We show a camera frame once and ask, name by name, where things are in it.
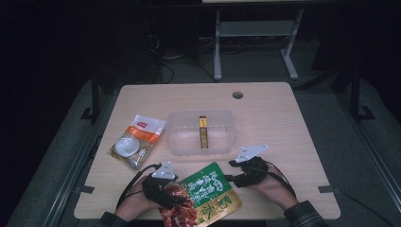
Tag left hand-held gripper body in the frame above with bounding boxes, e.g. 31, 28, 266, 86
141, 161, 178, 210

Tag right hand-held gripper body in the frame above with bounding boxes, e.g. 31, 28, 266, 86
234, 144, 270, 189

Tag green and red snack packet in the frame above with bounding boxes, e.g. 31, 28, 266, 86
159, 162, 243, 227

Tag clear plastic container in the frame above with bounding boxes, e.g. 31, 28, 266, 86
165, 109, 236, 157

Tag pink box with gold edge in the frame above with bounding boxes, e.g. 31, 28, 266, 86
198, 115, 210, 149

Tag person's left hand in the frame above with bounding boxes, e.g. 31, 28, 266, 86
114, 176, 162, 221

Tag person's right hand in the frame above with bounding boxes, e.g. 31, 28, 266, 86
251, 164, 297, 212

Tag white and orange snack packet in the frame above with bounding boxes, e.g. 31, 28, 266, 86
107, 113, 167, 165

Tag grey tape strip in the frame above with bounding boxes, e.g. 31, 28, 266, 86
75, 184, 96, 195
317, 185, 342, 195

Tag black metal stand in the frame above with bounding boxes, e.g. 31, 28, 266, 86
348, 62, 376, 124
79, 70, 102, 124

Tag white metal stand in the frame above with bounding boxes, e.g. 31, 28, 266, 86
213, 9, 305, 81

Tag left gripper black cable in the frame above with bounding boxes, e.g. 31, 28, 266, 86
116, 163, 163, 209

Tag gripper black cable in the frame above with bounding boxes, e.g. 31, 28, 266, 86
264, 160, 297, 200
116, 163, 163, 209

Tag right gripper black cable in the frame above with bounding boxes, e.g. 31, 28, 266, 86
264, 160, 297, 200

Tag black floor cables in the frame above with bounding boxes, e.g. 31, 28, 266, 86
150, 34, 218, 84

